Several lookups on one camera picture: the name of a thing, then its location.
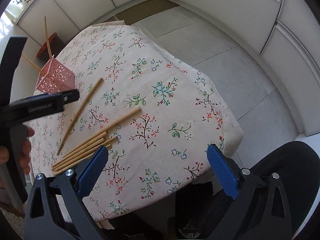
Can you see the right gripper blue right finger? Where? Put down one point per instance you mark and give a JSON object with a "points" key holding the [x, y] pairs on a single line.
{"points": [[224, 173]]}

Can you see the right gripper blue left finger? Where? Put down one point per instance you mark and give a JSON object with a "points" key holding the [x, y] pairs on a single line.
{"points": [[89, 170]]}

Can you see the wooden chopstick short tip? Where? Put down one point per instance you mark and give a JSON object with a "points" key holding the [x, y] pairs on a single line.
{"points": [[77, 159]]}

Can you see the wooden chopstick long diagonal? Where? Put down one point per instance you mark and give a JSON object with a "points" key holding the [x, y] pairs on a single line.
{"points": [[90, 147]]}

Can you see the person's left hand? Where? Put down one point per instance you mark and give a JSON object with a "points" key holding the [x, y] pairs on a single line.
{"points": [[24, 159]]}

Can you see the pink perforated utensil basket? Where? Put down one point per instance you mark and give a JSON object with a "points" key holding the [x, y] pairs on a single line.
{"points": [[57, 78]]}

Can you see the person's black clothing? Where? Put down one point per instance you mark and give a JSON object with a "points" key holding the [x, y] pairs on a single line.
{"points": [[275, 197]]}

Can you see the floral tablecloth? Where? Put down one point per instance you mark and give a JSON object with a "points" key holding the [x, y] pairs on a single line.
{"points": [[161, 115]]}

